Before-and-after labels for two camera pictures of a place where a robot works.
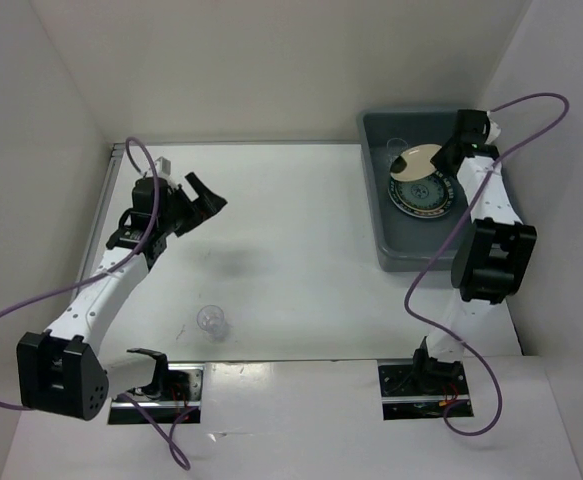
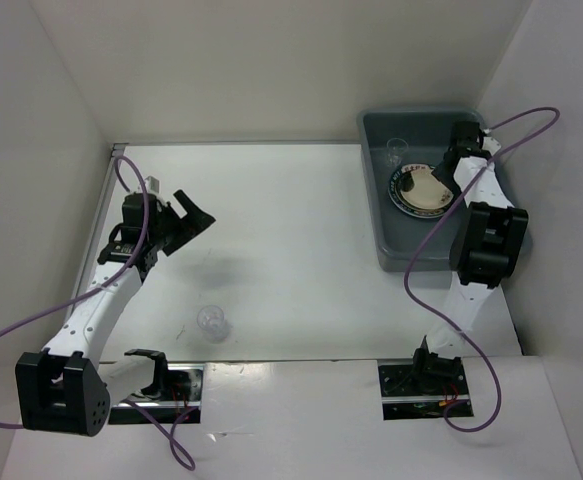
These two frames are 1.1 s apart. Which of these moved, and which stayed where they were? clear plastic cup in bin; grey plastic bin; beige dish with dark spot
Moved: beige dish with dark spot
Stayed: clear plastic cup in bin; grey plastic bin
